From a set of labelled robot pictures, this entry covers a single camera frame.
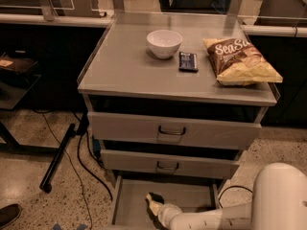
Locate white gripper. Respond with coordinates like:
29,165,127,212
149,201,182,228

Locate green and yellow sponge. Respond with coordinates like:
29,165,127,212
146,192,164,204

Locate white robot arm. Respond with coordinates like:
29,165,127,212
146,163,307,230

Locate bottom grey open drawer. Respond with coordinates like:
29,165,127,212
108,173,218,230

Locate middle grey drawer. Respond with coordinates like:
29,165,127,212
101,149,239,179

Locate grey metal drawer cabinet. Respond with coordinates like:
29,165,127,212
77,11,280,230

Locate top grey drawer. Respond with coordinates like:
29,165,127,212
87,112,261,150

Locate black stand leg with wheel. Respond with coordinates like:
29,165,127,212
39,124,75,194

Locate dark shoe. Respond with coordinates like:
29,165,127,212
0,204,22,229

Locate dark blue snack bar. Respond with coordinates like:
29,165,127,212
178,52,199,72

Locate white ceramic bowl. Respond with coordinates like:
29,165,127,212
147,30,182,59

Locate yellow brown chip bag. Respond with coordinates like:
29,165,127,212
202,38,283,86

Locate dark side table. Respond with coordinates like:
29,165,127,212
0,53,39,154

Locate black cable by cabinet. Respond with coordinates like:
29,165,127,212
76,129,114,202

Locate black looped floor cable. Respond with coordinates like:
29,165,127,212
218,185,254,209

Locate thin black floor cable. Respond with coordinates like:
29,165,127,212
32,108,94,230

